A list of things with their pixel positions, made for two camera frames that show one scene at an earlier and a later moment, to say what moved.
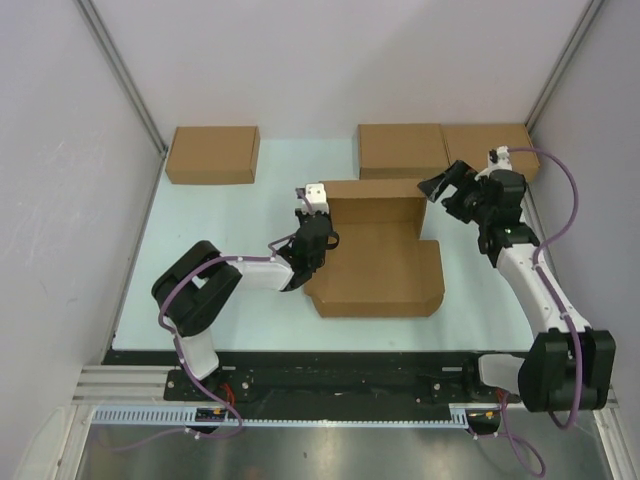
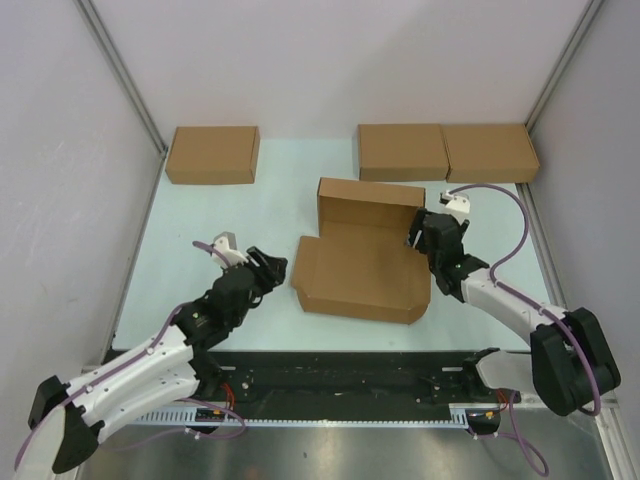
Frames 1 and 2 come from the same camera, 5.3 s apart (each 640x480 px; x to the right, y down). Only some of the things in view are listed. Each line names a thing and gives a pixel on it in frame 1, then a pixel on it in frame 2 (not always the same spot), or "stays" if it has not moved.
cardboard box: [402, 151] stays
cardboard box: [381, 266] stays
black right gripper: [457, 174] to [421, 243]
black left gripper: [300, 215] to [271, 268]
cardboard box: [213, 155] stays
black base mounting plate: [328, 378] stays
